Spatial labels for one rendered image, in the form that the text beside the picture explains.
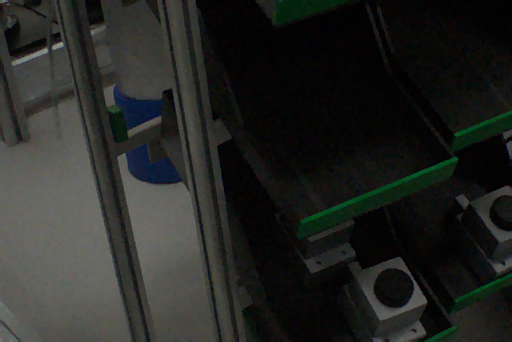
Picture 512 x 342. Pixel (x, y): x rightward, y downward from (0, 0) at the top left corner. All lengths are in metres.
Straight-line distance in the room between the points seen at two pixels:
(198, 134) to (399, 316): 0.21
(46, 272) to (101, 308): 0.14
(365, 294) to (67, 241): 0.89
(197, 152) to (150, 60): 0.86
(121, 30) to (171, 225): 0.31
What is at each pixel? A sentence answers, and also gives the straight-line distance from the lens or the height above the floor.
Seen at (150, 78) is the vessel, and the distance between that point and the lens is 1.61.
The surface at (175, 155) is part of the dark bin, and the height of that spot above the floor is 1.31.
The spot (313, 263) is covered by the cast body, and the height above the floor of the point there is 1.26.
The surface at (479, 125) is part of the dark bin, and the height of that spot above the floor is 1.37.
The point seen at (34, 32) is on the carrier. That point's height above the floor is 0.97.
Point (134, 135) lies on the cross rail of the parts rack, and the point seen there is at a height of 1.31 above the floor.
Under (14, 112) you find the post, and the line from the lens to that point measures 1.89.
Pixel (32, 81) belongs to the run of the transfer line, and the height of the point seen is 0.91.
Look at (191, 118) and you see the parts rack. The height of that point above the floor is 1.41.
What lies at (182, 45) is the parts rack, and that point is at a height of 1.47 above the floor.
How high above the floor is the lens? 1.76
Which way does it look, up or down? 32 degrees down
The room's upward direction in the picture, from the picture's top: 7 degrees counter-clockwise
